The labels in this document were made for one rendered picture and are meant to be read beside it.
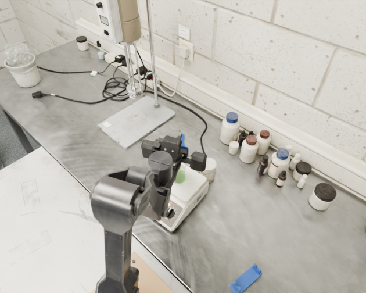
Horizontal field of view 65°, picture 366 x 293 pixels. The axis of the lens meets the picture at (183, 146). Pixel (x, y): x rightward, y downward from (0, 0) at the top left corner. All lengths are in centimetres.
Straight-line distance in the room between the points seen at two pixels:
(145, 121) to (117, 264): 82
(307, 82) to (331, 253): 55
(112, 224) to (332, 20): 80
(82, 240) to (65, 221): 10
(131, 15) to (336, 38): 62
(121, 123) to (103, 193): 86
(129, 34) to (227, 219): 70
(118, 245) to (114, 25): 70
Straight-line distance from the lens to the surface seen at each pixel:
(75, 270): 98
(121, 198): 45
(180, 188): 95
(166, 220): 95
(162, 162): 67
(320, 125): 114
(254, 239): 99
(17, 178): 125
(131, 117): 132
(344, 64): 101
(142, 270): 81
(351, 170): 114
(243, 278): 92
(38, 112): 150
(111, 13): 100
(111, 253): 57
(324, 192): 107
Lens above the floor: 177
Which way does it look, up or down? 47 degrees down
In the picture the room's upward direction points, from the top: straight up
